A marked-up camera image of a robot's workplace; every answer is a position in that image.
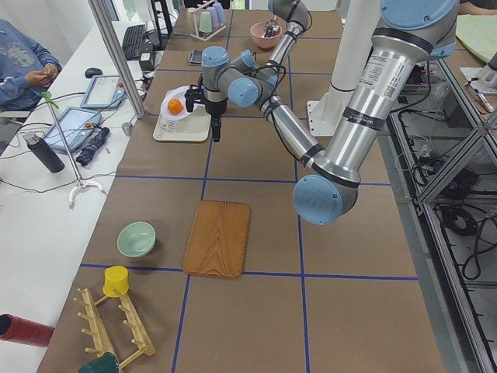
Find orange fruit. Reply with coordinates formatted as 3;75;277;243
167;99;184;116

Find blue teach pendant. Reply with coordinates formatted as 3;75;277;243
44;106;102;152
80;75;125;110

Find black keyboard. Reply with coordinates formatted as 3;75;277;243
122;24;146;61

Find black computer mouse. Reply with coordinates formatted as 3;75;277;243
85;68;103;78

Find aluminium frame post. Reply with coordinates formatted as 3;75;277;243
88;0;145;119

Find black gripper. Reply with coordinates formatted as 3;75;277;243
185;75;228;117

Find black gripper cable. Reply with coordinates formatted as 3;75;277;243
248;50;308;168

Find red cylinder cup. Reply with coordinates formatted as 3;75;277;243
1;314;54;347

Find light green bowl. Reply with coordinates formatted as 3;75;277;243
116;221;156;258

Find pink bowl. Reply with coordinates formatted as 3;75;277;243
249;21;283;50

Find white camera stand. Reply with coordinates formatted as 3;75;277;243
41;92;107;209

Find blue teach pendant far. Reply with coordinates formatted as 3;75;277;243
80;75;125;110

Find cream bear serving tray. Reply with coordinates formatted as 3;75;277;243
152;113;210;142

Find white cup rack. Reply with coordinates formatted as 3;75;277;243
187;1;227;41

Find yellow cup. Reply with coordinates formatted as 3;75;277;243
103;266;130;298

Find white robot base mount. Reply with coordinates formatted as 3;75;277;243
307;99;339;137

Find folded navy umbrella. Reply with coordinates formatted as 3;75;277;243
76;127;110;166

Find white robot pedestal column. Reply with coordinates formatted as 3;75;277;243
330;0;380;94

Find black water bottle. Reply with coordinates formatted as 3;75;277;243
23;131;64;173

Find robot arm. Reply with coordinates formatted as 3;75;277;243
266;0;312;68
186;1;459;225

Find blue teach pendant near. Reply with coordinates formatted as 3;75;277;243
44;106;102;152

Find wooden cup rack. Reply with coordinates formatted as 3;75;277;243
73;288;156;372

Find white round plate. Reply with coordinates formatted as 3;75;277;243
160;85;200;121

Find dark green cup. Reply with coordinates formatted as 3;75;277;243
78;352;120;373

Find brown wooden cutting board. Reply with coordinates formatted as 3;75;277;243
182;200;251;280

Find seated person in blue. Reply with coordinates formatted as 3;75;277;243
1;19;62;111

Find metal utensils in pink bowl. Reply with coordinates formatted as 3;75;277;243
262;19;280;38

